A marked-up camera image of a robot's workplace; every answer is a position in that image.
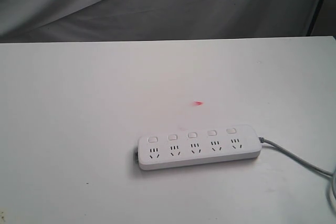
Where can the white five-socket power strip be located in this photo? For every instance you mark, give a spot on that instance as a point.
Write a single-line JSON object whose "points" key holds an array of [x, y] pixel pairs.
{"points": [[179, 148]]}

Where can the grey backdrop cloth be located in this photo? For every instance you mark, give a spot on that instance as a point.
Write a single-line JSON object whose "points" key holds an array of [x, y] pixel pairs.
{"points": [[133, 20]]}

